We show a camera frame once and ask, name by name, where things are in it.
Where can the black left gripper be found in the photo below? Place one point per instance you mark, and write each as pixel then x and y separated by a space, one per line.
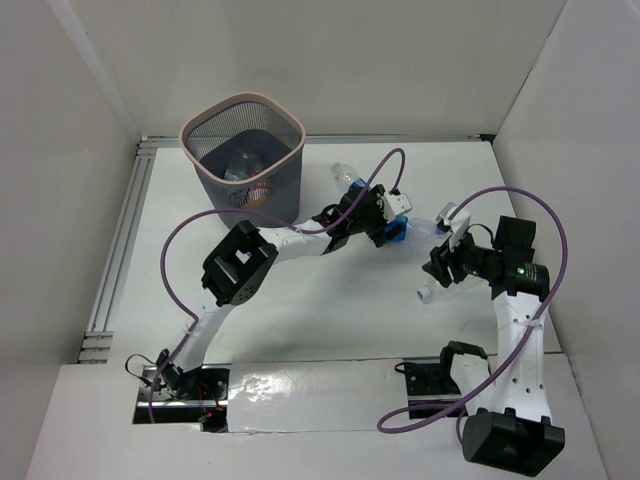
pixel 376 215

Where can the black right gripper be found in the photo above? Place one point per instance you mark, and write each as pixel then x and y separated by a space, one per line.
pixel 438 268

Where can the clear bottle white cap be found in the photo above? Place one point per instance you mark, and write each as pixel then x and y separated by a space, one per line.
pixel 433 291

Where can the blue label bottle blue cap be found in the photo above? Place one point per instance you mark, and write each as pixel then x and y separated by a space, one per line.
pixel 414 232

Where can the small orange juice bottle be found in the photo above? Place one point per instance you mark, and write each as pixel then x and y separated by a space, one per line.
pixel 256 196

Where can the red label water bottle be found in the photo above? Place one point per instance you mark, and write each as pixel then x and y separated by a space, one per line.
pixel 262 181

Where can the green label water bottle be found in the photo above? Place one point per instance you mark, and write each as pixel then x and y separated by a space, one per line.
pixel 244 165

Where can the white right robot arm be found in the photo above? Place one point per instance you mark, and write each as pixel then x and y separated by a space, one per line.
pixel 509 425

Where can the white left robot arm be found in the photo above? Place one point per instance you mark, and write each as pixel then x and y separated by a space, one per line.
pixel 235 269

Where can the grey mesh waste bin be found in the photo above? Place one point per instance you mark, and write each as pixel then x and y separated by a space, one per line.
pixel 252 122

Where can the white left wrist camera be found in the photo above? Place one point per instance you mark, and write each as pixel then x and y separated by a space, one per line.
pixel 395 205

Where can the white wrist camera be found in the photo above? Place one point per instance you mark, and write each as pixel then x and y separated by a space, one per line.
pixel 453 221
pixel 395 205

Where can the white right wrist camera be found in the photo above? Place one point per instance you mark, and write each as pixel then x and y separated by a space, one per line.
pixel 453 221

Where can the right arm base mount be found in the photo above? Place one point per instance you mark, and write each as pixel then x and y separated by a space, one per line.
pixel 428 385

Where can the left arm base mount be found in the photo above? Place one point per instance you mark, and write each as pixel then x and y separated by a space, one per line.
pixel 201 399

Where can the aluminium frame rail left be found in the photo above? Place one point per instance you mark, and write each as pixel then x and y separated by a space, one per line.
pixel 102 321

